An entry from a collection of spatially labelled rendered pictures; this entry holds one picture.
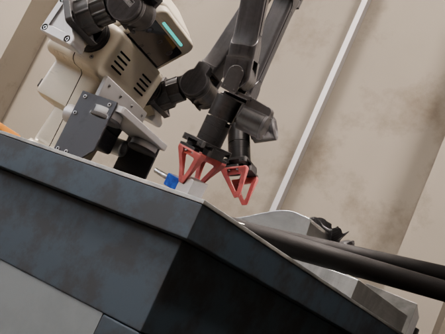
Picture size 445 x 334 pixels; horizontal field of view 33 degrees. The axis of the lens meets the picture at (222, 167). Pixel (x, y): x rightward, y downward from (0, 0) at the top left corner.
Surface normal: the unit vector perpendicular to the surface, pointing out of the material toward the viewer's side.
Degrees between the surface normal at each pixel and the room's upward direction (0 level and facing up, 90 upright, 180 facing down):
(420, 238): 90
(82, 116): 90
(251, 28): 99
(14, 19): 90
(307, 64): 90
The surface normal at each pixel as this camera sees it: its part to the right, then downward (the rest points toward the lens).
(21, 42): 0.85, 0.31
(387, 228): -0.32, -0.32
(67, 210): -0.50, -0.38
